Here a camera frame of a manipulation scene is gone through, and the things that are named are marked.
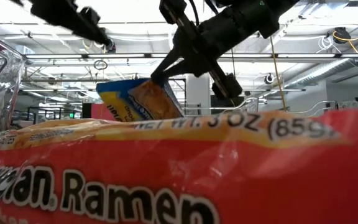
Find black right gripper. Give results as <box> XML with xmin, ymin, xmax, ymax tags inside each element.
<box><xmin>150</xmin><ymin>0</ymin><xmax>262</xmax><ymax>101</ymax></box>

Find orange Maruchan ramen packet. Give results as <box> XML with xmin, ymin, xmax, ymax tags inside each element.
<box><xmin>0</xmin><ymin>108</ymin><xmax>358</xmax><ymax>224</ymax></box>

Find silver ventilation duct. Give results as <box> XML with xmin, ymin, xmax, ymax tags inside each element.
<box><xmin>283</xmin><ymin>39</ymin><xmax>358</xmax><ymax>93</ymax></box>

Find orange partition panel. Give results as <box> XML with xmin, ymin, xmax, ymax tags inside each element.
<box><xmin>91</xmin><ymin>102</ymin><xmax>117</xmax><ymax>121</ymax></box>

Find yellow hanging cable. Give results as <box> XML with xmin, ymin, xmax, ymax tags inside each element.
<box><xmin>268</xmin><ymin>35</ymin><xmax>289</xmax><ymax>112</ymax></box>

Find long ceiling light strip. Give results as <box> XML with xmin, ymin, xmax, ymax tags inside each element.
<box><xmin>25</xmin><ymin>52</ymin><xmax>358</xmax><ymax>60</ymax></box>
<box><xmin>20</xmin><ymin>88</ymin><xmax>306</xmax><ymax>93</ymax></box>

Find background workstation frames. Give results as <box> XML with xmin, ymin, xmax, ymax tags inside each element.
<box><xmin>11</xmin><ymin>105</ymin><xmax>83</xmax><ymax>128</ymax></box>

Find white patterned cloth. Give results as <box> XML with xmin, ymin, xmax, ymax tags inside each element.
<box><xmin>337</xmin><ymin>100</ymin><xmax>358</xmax><ymax>112</ymax></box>

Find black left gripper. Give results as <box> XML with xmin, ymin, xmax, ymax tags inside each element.
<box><xmin>29</xmin><ymin>0</ymin><xmax>115</xmax><ymax>47</ymax></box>

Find hanging black cable loop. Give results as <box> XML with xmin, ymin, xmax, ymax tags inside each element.
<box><xmin>93</xmin><ymin>59</ymin><xmax>108</xmax><ymax>71</ymax></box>

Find blue Maruchan ramen packet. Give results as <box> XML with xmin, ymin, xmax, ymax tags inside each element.
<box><xmin>95</xmin><ymin>77</ymin><xmax>185</xmax><ymax>123</ymax></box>

